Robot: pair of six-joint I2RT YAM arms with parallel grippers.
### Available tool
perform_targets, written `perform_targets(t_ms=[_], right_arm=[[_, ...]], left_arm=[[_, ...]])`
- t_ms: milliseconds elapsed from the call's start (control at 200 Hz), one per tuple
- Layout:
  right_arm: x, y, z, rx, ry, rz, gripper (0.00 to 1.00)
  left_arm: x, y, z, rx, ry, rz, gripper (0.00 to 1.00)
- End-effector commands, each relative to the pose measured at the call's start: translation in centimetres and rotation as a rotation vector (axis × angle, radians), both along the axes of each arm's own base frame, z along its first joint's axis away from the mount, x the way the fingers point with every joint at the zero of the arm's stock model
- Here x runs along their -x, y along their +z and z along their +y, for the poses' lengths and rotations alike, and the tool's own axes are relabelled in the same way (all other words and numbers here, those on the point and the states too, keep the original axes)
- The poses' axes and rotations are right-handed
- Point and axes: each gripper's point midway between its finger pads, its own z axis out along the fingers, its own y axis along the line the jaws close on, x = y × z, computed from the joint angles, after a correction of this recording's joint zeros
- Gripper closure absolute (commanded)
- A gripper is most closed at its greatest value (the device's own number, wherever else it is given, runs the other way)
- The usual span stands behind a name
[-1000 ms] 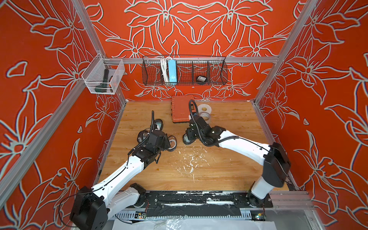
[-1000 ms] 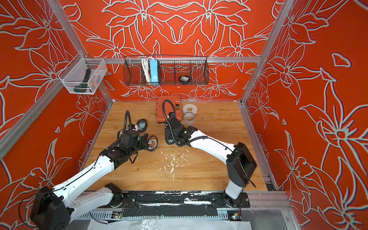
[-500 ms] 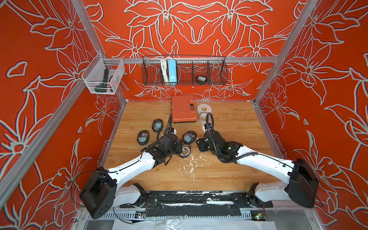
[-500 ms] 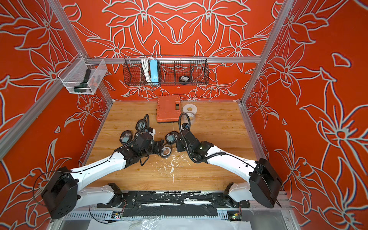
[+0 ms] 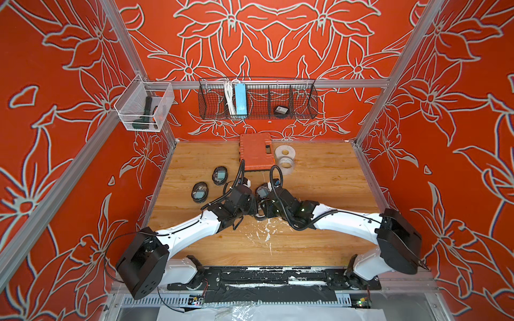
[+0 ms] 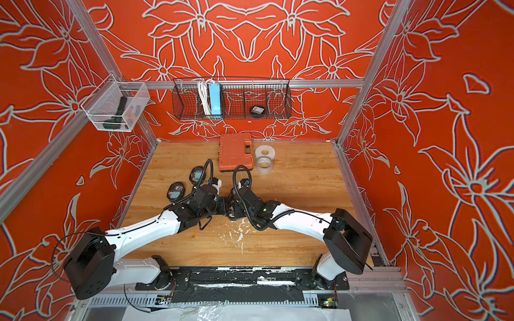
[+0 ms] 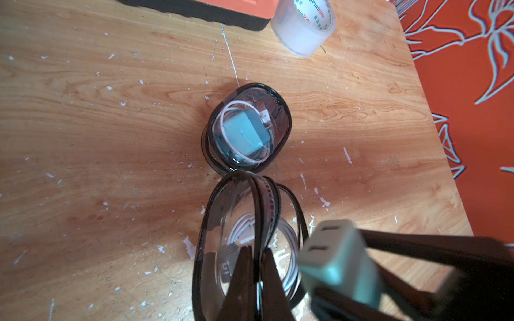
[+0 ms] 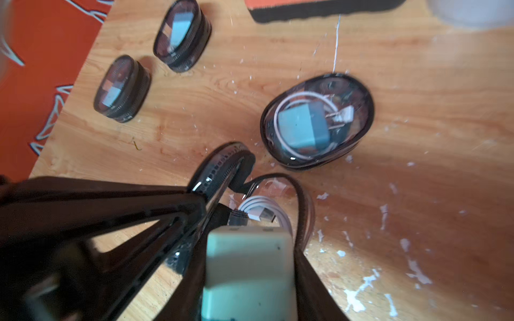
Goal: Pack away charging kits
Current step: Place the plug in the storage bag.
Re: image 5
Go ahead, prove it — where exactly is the orange plastic tool case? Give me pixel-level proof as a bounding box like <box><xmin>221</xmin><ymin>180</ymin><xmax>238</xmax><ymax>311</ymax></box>
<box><xmin>239</xmin><ymin>133</ymin><xmax>275</xmax><ymax>171</ymax></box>

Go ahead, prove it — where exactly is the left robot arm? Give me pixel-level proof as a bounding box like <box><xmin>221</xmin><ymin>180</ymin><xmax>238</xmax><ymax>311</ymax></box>
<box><xmin>116</xmin><ymin>184</ymin><xmax>256</xmax><ymax>300</ymax></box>

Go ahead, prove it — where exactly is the aluminium horizontal back rail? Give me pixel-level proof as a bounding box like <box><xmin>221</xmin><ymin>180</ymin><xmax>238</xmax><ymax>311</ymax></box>
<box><xmin>143</xmin><ymin>78</ymin><xmax>389</xmax><ymax>91</ymax></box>

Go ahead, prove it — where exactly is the black wire wall basket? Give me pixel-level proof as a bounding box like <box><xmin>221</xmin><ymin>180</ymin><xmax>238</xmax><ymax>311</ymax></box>
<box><xmin>198</xmin><ymin>77</ymin><xmax>319</xmax><ymax>120</ymax></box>

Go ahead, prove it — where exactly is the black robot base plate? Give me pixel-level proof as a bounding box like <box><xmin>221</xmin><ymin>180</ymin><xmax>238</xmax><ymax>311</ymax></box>
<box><xmin>165</xmin><ymin>266</ymin><xmax>381</xmax><ymax>306</ymax></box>

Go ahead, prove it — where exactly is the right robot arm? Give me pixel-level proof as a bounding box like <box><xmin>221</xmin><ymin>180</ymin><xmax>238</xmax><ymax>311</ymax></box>
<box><xmin>256</xmin><ymin>184</ymin><xmax>424</xmax><ymax>288</ymax></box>

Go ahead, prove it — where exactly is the black round zip pouch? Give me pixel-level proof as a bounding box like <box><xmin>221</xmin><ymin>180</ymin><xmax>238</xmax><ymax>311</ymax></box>
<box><xmin>191</xmin><ymin>181</ymin><xmax>209</xmax><ymax>203</ymax></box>

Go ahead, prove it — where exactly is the clear packing tape roll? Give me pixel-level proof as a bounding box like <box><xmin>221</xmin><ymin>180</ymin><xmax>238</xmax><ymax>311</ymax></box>
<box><xmin>278</xmin><ymin>156</ymin><xmax>295</xmax><ymax>175</ymax></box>

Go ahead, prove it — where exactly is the white tape roll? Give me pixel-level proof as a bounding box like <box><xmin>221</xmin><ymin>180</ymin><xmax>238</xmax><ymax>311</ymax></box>
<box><xmin>274</xmin><ymin>145</ymin><xmax>296</xmax><ymax>160</ymax></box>

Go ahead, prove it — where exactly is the clear acrylic wall box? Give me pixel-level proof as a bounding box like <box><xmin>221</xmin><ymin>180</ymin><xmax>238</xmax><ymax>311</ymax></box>
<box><xmin>115</xmin><ymin>74</ymin><xmax>175</xmax><ymax>132</ymax></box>

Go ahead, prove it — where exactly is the green screwdriver in box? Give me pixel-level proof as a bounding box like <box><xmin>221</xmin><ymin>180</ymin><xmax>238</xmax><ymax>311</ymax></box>
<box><xmin>133</xmin><ymin>96</ymin><xmax>152</xmax><ymax>130</ymax></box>

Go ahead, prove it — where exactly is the white power strip cord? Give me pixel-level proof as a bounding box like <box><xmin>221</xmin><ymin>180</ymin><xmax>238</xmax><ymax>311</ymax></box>
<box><xmin>223</xmin><ymin>79</ymin><xmax>237</xmax><ymax>117</ymax></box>

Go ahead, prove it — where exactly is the aluminium frame post right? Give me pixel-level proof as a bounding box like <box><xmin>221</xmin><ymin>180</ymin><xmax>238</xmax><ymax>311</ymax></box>
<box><xmin>353</xmin><ymin>0</ymin><xmax>444</xmax><ymax>148</ymax></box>

